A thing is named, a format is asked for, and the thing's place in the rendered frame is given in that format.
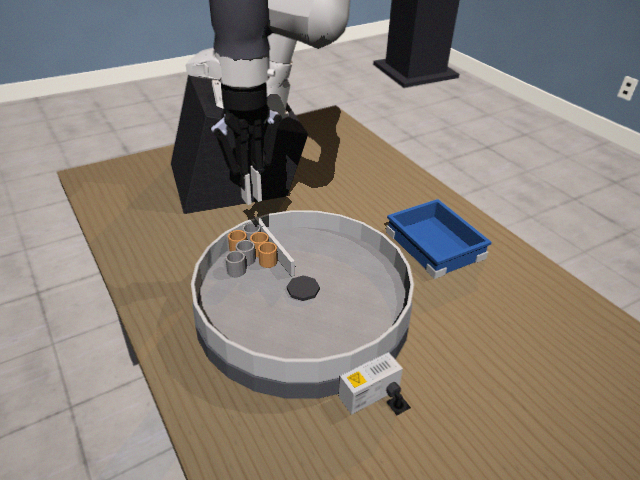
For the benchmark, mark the blue plastic crate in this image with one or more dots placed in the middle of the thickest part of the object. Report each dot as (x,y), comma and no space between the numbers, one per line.
(439,239)

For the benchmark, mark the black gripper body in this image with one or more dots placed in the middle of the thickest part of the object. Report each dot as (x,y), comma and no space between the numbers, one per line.
(244,103)

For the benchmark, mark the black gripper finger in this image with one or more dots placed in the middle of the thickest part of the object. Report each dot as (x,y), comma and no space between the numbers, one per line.
(258,159)
(241,168)

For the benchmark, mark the grey metal bushing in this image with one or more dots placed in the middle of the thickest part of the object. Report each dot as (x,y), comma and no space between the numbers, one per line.
(235,263)
(248,248)
(251,228)

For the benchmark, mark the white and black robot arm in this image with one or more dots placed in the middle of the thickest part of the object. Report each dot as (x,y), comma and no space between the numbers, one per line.
(249,42)

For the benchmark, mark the bronze bushing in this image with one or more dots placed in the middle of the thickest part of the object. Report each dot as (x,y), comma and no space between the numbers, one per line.
(269,258)
(234,237)
(258,237)

